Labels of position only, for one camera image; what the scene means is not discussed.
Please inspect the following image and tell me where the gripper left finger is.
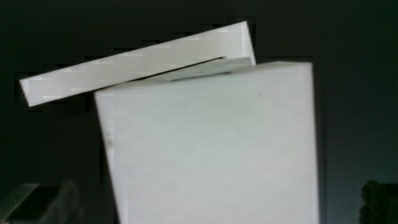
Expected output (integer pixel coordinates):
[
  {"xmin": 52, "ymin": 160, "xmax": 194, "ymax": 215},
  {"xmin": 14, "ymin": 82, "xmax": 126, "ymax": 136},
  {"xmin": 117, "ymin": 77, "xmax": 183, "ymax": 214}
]
[{"xmin": 0, "ymin": 180, "xmax": 84, "ymax": 224}]

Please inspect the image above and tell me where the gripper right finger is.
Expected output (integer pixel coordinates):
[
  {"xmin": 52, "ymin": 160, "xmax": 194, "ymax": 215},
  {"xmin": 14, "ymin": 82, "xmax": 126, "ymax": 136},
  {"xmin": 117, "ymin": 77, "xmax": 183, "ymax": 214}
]
[{"xmin": 359, "ymin": 180, "xmax": 398, "ymax": 224}]

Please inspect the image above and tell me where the white cabinet top block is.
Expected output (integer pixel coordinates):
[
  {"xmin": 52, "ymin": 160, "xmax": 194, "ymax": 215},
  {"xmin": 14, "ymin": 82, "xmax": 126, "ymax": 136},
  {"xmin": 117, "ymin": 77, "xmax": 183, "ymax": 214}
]
[{"xmin": 94, "ymin": 62, "xmax": 320, "ymax": 224}]

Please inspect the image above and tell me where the white cabinet body box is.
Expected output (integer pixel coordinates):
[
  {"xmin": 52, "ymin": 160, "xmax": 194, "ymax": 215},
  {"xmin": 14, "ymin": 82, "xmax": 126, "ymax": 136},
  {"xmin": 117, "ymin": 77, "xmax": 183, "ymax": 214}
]
[{"xmin": 20, "ymin": 22, "xmax": 256, "ymax": 106}]

